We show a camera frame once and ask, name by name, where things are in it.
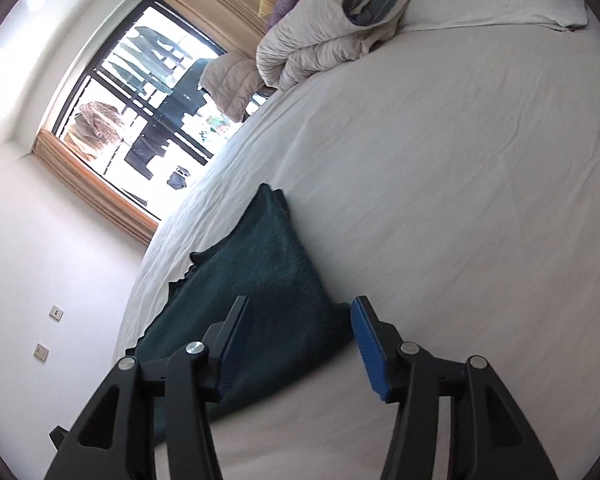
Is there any black window frame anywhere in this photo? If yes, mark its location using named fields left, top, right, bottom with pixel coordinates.
left=53, top=0, right=236, bottom=220

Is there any white bed sheet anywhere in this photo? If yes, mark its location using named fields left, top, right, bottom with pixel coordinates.
left=114, top=0, right=600, bottom=479

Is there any folded beige grey duvet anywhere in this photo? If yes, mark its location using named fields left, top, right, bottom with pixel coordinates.
left=256, top=0, right=411, bottom=91

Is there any dark hanging laundry outside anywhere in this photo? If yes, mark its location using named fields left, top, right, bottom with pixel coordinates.
left=108, top=25, right=221, bottom=180

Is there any floral hanging garment outside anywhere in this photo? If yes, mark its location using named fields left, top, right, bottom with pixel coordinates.
left=64, top=101, right=123, bottom=162

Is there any dark green knit sweater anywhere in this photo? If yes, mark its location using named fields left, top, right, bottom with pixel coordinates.
left=128, top=184, right=353, bottom=422

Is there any lower beige wall socket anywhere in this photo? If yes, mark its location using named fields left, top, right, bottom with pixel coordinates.
left=33, top=344, right=50, bottom=362

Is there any beige puffer jacket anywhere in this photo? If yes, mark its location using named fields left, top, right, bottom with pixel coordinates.
left=199, top=52, right=264, bottom=122

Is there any upper white wall socket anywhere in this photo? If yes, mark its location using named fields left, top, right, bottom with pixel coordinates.
left=50, top=306, right=64, bottom=322

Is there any left tan curtain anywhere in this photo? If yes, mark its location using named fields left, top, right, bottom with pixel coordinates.
left=32, top=128, right=158, bottom=246

